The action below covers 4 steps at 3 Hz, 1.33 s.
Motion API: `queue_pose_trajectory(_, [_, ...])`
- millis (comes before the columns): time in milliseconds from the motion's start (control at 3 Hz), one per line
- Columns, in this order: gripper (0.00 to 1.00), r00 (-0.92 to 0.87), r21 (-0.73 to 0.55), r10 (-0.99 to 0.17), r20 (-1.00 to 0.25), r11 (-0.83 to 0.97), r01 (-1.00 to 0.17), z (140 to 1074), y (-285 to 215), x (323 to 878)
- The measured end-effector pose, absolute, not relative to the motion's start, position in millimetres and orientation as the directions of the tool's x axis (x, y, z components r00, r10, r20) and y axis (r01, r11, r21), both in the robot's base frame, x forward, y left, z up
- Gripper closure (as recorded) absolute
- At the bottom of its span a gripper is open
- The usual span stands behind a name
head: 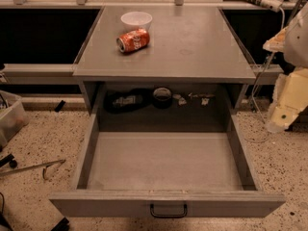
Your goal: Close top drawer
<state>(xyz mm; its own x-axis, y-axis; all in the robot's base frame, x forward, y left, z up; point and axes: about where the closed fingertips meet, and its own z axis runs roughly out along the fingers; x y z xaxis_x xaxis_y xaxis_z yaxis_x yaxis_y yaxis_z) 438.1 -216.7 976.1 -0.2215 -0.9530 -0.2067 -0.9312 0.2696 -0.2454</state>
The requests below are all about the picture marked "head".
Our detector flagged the black block on floor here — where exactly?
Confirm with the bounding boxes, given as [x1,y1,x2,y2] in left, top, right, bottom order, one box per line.
[54,100,65,113]

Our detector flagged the white bowl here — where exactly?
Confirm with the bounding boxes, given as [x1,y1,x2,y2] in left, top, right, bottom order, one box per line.
[120,12,152,32]

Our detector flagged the clear plastic bin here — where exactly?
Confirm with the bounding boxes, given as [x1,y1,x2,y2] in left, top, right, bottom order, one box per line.
[0,90,29,148]

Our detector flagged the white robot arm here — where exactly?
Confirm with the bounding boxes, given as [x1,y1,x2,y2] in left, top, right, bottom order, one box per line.
[263,4,308,133]

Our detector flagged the grey drawer cabinet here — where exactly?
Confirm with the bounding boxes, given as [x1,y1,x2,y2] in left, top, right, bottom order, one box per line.
[73,5,255,110]

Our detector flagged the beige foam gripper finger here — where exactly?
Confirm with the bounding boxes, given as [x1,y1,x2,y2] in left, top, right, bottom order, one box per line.
[266,68,308,133]

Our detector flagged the orange soda can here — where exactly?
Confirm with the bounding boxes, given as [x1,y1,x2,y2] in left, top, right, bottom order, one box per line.
[116,28,150,53]

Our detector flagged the black pouch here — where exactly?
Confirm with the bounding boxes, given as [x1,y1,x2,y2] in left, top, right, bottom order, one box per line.
[103,89,151,114]

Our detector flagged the white cable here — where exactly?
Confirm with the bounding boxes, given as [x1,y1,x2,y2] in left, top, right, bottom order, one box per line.
[244,7,287,144]

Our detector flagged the grey top drawer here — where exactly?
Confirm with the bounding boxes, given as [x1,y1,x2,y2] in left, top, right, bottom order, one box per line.
[50,115,285,218]

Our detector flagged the black top drawer handle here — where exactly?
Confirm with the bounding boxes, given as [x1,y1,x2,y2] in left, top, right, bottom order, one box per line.
[150,204,188,218]

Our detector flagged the metal rod on floor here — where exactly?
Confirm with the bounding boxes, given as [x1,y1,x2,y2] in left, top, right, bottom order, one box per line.
[0,159,65,178]

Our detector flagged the black tape roll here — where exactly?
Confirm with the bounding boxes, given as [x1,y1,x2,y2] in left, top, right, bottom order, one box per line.
[152,87,172,109]

